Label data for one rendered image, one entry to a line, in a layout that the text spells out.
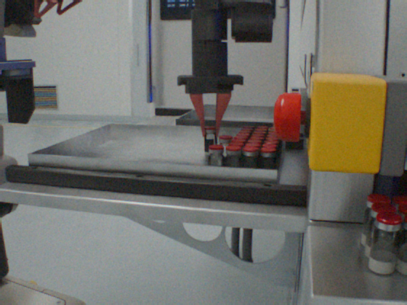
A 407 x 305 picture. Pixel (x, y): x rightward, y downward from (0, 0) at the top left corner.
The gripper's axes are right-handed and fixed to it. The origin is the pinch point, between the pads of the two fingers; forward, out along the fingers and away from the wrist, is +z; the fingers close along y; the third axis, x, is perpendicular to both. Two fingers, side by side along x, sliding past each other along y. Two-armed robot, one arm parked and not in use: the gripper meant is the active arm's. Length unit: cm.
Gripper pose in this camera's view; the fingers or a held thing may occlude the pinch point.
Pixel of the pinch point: (210, 131)
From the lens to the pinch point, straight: 66.6
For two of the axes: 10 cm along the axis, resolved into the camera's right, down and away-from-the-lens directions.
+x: -0.1, -2.4, 9.7
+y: 10.0, -0.1, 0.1
